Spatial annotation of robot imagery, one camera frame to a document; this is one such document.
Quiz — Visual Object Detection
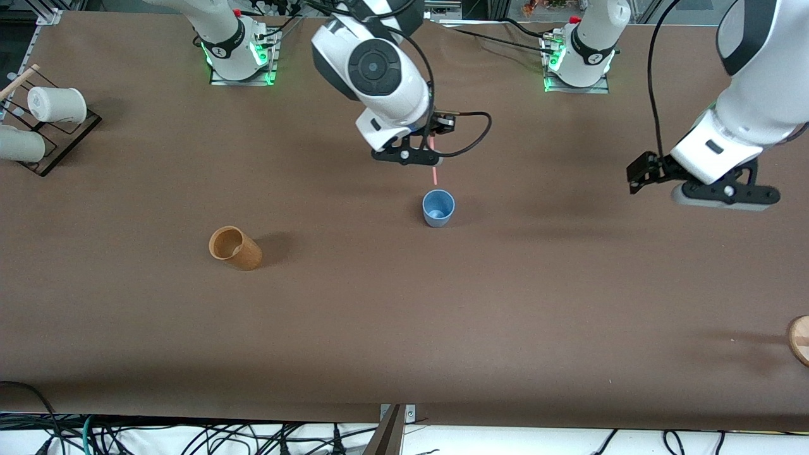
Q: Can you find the blue cup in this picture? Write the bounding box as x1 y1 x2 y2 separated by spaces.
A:
422 189 456 229

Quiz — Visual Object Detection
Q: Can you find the brown bamboo cup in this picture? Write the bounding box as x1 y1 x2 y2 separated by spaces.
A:
209 226 263 272

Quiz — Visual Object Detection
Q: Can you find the black cup rack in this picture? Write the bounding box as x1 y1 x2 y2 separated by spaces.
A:
0 79 103 178

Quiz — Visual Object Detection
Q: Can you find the white cup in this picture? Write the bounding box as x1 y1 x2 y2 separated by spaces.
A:
0 124 47 163
27 86 88 124

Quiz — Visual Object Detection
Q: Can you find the round wooden disc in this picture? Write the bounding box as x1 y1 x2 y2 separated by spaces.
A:
787 315 809 368

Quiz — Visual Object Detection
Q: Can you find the dark table support beam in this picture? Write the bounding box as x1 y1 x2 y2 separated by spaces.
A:
363 404 406 455

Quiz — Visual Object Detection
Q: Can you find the wooden rack stick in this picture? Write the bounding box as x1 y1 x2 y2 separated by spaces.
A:
0 63 40 100

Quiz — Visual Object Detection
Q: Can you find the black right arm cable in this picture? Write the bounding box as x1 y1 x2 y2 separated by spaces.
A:
379 13 493 158

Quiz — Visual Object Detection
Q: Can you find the black cable on table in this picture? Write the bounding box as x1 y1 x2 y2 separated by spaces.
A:
435 18 558 56

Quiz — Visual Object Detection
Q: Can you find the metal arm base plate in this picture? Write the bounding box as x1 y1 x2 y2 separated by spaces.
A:
209 28 279 87
542 35 611 95

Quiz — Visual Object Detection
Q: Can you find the aluminium frame rail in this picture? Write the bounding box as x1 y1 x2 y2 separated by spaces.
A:
423 0 463 20

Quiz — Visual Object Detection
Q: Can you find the black looped floor cable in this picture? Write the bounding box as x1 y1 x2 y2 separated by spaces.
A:
0 380 64 455

